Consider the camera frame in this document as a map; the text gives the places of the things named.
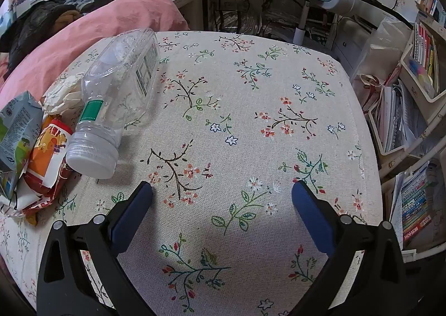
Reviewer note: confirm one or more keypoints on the row of upright textbooks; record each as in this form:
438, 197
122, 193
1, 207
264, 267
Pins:
425, 51

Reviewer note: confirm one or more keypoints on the beige tote bag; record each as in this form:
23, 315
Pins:
369, 89

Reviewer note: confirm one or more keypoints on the brown plush toy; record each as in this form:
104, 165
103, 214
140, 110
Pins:
69, 16

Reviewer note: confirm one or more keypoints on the clear plastic bottle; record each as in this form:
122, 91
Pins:
115, 86

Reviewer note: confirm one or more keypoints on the green grey snack packet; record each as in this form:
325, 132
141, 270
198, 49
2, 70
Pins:
17, 128

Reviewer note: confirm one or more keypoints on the white drawer cabinet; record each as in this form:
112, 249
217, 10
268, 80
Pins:
350, 44

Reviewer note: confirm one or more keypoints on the clear plastic bag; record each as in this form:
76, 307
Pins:
383, 44

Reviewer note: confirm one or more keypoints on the orange peel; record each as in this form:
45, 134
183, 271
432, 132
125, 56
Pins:
30, 220

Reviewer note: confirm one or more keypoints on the white tissue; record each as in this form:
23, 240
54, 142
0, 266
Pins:
61, 93

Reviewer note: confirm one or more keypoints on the row of colourful books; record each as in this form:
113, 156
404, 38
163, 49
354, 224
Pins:
414, 211

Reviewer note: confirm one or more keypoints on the black puffer jacket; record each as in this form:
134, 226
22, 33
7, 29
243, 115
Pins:
31, 30

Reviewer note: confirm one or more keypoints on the floral tablecloth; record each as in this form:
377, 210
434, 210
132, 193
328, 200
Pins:
244, 128

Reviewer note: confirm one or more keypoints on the orange red snack wrapper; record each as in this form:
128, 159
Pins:
45, 152

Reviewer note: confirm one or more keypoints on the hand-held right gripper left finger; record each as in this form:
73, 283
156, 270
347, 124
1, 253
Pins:
132, 215

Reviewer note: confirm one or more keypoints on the pink bed blanket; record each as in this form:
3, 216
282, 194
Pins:
122, 16

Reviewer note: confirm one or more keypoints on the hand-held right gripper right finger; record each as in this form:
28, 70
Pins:
312, 215

